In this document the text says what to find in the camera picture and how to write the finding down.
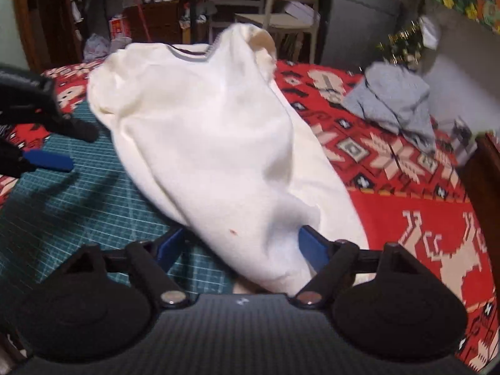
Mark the wooden drawer cabinet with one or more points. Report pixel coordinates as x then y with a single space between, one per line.
164 23

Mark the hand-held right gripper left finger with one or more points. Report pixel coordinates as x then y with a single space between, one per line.
172 244

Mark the red patterned blanket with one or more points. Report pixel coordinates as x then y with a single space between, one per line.
390 211

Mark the grey sweater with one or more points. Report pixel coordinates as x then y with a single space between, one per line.
390 101

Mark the small white hanging cloth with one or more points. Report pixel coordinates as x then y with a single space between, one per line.
429 33

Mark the dark wooden nightstand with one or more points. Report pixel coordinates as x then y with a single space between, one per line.
488 172

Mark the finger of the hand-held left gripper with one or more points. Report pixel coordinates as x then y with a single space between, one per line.
50 161
82 131

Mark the white knit sweater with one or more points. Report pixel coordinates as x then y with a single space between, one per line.
215 144

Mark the red broom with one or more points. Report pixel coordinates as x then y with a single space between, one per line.
143 17

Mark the white plastic bag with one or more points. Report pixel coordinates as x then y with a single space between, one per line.
97 47

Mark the red cardboard box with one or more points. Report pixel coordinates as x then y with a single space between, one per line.
118 27

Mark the green cutting mat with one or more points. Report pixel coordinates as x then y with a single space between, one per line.
97 211

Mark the silver refrigerator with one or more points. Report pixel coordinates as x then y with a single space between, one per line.
359 27

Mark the small christmas tree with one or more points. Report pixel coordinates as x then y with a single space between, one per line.
402 43

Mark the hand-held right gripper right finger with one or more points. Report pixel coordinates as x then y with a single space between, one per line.
312 246

